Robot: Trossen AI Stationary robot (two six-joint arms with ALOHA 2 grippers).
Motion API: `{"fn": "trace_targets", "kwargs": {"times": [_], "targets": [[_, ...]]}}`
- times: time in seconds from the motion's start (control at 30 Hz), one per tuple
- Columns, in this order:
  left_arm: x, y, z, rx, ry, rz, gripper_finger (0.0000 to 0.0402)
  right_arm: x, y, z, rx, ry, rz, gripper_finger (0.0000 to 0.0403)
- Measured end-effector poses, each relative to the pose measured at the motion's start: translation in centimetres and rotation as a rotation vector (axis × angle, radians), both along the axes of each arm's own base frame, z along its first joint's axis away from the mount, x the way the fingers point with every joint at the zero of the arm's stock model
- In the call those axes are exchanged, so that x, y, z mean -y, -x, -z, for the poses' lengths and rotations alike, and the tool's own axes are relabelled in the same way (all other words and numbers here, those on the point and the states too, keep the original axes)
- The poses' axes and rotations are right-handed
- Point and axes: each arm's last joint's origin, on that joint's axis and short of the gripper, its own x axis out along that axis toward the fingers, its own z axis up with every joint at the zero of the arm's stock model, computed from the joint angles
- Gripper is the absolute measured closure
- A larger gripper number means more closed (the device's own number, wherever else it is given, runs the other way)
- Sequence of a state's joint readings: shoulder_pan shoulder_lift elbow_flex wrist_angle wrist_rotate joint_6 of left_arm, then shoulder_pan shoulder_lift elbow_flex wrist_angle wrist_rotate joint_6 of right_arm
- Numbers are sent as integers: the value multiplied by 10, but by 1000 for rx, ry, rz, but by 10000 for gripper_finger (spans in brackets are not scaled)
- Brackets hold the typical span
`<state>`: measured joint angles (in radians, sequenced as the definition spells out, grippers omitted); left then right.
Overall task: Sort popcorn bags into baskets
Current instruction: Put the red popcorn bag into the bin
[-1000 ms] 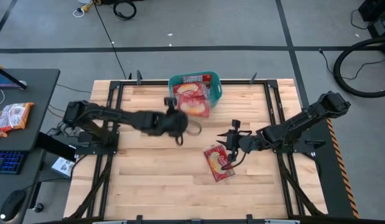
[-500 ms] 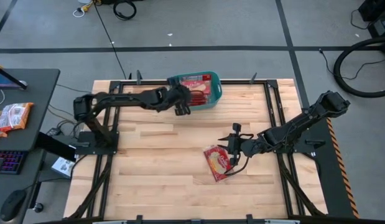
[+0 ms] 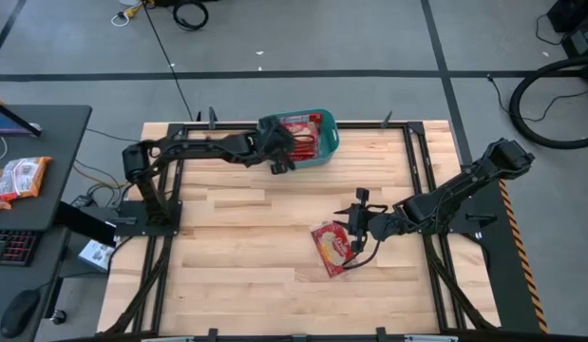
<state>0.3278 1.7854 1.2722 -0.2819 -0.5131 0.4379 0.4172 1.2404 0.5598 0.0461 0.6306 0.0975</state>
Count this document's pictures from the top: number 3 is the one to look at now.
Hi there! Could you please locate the small white box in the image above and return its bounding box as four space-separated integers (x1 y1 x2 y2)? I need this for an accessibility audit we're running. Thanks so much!
78 239 115 273

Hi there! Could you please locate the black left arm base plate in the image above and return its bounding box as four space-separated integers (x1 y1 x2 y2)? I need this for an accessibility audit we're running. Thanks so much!
113 199 183 238

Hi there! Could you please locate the black keyboard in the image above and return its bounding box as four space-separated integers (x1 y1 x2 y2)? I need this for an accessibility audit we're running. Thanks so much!
0 229 42 267

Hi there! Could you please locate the black power adapter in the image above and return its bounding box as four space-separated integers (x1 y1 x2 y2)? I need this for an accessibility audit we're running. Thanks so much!
70 194 96 210

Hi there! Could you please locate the thin black floor cable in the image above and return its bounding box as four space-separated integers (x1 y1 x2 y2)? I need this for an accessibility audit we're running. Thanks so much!
486 73 588 124

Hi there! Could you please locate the desk monitor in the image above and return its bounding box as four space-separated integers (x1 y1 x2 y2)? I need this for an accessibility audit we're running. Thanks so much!
0 94 43 139

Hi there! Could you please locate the teal plastic basket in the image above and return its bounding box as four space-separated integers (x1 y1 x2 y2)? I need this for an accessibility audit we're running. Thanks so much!
256 108 341 170

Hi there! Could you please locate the black computer mouse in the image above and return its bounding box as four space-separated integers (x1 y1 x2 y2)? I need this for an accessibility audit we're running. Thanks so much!
0 288 42 341

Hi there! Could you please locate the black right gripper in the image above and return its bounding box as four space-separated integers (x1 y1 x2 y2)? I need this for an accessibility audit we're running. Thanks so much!
331 187 385 253

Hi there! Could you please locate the black aluminium table frame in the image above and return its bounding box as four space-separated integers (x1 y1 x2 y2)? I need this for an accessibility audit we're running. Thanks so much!
98 121 499 342

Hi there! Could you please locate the black orange hazard tape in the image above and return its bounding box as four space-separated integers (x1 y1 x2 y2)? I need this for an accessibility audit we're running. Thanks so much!
500 179 550 333

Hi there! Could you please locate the long black floor cable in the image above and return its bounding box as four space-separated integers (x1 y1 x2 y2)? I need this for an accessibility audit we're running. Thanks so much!
143 0 194 123

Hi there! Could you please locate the white yellow floor cable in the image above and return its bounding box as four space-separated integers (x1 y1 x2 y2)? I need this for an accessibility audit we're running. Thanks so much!
110 0 142 29

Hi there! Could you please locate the black desk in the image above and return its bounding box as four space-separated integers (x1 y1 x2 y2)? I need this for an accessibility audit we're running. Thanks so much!
0 104 93 342

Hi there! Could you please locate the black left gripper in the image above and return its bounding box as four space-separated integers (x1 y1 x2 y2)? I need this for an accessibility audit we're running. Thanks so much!
257 123 318 176

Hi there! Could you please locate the black equipment case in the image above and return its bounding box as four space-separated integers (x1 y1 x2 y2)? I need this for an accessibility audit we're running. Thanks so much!
535 0 588 58

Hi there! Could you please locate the coiled black cable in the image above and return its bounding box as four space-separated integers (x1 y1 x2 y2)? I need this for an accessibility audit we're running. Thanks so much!
172 0 210 32

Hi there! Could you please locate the thick black hose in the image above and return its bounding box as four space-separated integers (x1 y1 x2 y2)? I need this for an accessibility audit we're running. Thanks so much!
508 55 588 151

